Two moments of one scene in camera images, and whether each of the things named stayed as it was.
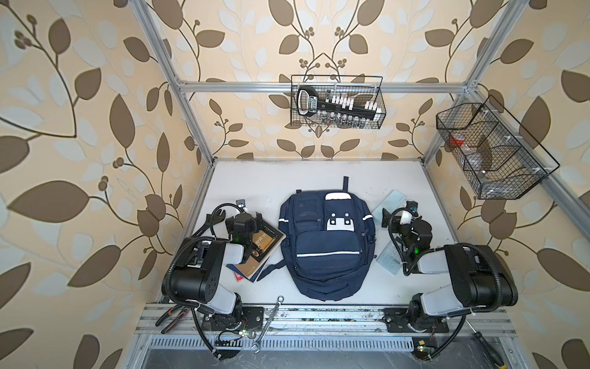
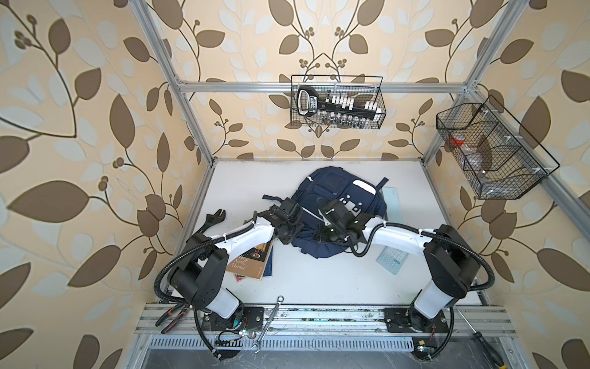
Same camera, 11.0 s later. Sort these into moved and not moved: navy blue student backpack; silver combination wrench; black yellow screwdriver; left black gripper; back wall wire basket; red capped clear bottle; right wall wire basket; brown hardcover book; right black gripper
Moved: right black gripper; navy blue student backpack; left black gripper
Not moved: red capped clear bottle; silver combination wrench; brown hardcover book; right wall wire basket; black yellow screwdriver; back wall wire basket
